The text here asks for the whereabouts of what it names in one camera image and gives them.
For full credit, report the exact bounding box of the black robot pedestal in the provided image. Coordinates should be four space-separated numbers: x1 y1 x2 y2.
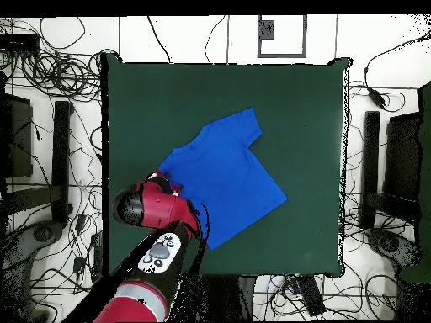
181 275 257 322

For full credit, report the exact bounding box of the black power strip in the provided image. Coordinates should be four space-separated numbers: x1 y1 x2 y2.
90 231 104 280

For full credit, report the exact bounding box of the grey chair base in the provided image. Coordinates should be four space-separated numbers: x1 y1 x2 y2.
0 220 67 270
364 226 423 270

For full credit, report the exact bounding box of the long black box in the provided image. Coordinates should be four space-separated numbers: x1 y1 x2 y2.
297 274 327 317

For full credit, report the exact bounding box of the black monitor box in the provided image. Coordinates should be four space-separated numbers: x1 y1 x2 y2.
382 112 422 203
0 92 35 179

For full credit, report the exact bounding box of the grey floor frame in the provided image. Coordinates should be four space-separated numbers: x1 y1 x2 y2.
257 14 308 59

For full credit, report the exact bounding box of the black power adapter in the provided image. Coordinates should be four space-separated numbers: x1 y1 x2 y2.
367 87 387 110

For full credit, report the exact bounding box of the flat black box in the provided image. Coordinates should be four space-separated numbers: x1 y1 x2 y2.
0 34 40 53

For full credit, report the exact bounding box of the coil of black cables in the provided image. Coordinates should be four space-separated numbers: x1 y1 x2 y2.
19 46 104 102

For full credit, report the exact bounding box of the dark green table cloth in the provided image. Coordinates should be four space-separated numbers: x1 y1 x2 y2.
100 52 353 278

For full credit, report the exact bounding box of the blue laundry garment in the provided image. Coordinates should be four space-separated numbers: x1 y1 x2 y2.
157 107 289 252

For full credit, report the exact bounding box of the green cloth covered table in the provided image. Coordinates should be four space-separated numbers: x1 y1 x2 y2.
398 80 431 283

